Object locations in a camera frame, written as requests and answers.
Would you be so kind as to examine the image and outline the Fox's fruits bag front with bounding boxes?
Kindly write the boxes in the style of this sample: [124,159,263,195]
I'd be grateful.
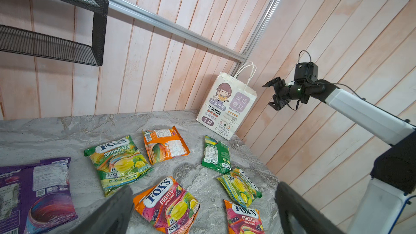
[224,200,265,234]

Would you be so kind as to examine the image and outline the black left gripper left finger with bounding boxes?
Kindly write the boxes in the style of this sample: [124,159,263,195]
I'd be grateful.
[71,186,134,234]

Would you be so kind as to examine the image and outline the aluminium frame rails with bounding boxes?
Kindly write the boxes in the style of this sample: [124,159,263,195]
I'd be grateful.
[48,0,296,77]

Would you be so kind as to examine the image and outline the green Fox's spring tea bag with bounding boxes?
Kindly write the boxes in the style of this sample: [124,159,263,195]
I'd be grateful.
[84,135,152,197]

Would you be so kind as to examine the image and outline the small green candy bag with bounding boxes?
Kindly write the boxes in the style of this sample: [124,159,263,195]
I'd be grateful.
[201,135,231,174]

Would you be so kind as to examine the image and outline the purple Fox's berries candy bag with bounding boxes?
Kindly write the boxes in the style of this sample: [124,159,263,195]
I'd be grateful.
[1,157,78,234]

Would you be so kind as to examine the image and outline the white printed paper bag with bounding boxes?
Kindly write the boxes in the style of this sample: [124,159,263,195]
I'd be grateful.
[197,62,257,140]

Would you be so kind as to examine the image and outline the black mesh wall basket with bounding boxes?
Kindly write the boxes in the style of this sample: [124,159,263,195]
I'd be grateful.
[1,0,109,67]

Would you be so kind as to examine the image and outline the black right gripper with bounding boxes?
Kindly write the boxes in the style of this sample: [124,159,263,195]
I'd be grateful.
[262,77,325,111]

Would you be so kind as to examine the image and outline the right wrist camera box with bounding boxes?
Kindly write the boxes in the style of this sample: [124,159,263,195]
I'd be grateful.
[294,62,319,83]

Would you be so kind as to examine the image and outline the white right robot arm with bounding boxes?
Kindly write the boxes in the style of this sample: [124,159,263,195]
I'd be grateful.
[267,75,416,234]

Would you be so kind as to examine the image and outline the fox's fruits bag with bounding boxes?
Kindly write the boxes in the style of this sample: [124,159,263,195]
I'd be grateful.
[133,177,200,234]
[224,200,265,234]

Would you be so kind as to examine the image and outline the orange candy bag back side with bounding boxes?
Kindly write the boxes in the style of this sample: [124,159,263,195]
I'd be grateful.
[142,126,190,165]

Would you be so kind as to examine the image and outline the yellow green Fox's bag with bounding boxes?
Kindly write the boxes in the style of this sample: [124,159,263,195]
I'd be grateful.
[217,167,263,208]

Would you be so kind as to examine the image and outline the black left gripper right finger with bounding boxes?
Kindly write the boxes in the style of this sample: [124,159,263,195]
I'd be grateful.
[275,182,343,234]

